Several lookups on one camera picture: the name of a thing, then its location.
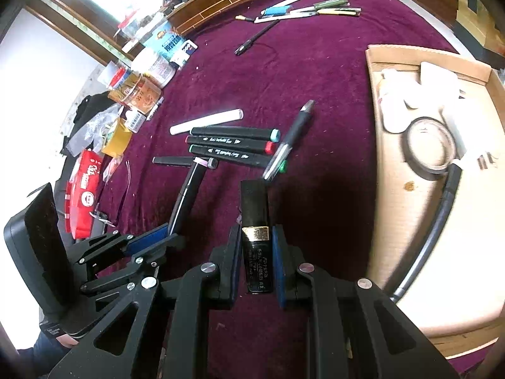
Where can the orange label jar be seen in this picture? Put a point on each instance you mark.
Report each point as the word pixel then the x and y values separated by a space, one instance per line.
pixel 138 94

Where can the golden pillar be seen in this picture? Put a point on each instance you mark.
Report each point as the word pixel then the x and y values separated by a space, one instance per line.
pixel 481 8

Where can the cardboard tray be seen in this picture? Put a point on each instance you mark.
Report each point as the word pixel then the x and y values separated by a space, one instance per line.
pixel 414 225

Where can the black marker teal cap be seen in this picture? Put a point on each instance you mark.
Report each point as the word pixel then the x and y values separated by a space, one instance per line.
pixel 232 132

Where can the black marker pink cap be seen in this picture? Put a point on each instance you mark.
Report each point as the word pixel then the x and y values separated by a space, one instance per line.
pixel 189 193

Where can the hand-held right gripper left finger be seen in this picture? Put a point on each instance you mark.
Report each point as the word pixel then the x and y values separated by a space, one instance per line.
pixel 236 260

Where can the long black rod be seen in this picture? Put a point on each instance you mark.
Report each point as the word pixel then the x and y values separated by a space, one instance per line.
pixel 438 225

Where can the black marker red cap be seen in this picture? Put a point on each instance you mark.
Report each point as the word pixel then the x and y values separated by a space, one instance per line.
pixel 229 144

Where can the white pen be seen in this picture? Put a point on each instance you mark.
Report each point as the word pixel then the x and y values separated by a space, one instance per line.
pixel 284 16

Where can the white tin can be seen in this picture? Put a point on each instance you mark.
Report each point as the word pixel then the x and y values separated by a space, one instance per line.
pixel 154 67

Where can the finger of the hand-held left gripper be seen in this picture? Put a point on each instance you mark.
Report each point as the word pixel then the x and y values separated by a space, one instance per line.
pixel 148 239
pixel 158 254

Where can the white rounded box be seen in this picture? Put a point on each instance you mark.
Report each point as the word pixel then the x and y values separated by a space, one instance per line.
pixel 442 83

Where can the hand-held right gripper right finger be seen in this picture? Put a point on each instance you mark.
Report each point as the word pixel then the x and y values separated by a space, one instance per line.
pixel 279 268

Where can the black tube gold band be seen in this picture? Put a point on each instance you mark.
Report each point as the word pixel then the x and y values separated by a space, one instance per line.
pixel 254 213

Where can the green pen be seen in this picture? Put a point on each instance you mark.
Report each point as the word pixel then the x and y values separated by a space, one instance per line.
pixel 329 2

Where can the black marker grey cap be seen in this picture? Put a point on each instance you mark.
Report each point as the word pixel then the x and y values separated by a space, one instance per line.
pixel 173 160

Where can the long black pen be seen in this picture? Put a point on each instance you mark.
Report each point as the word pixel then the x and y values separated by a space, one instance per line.
pixel 256 38

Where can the maroon tablecloth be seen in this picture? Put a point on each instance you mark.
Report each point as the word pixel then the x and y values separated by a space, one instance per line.
pixel 276 71

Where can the white bottle orange cap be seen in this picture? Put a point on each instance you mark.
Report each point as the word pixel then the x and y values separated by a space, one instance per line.
pixel 390 83

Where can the black clear ballpoint pen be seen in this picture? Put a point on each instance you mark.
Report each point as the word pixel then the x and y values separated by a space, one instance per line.
pixel 296 130

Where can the red printed packet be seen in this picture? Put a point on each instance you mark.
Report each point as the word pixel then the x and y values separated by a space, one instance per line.
pixel 85 193

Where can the person's left forearm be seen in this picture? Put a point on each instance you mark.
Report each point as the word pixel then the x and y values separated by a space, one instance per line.
pixel 39 353

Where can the small white blue box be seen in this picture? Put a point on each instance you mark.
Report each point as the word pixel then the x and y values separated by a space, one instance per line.
pixel 185 53

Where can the yellow packet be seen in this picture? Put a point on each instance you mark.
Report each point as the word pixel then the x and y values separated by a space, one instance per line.
pixel 117 138

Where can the orange tipped tool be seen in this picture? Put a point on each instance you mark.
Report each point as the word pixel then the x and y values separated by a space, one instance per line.
pixel 244 18

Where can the black marker green cap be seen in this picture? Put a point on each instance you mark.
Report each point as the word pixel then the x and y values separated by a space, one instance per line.
pixel 229 154

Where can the black cloth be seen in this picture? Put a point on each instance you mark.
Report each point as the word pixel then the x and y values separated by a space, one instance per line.
pixel 88 114

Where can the white power adapter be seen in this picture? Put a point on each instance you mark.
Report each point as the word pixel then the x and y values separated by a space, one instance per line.
pixel 469 138

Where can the white chalk stick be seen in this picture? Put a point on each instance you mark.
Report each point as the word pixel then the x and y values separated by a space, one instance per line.
pixel 205 121
pixel 288 0

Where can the blue printed box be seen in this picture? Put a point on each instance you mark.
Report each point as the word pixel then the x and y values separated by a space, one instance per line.
pixel 163 41

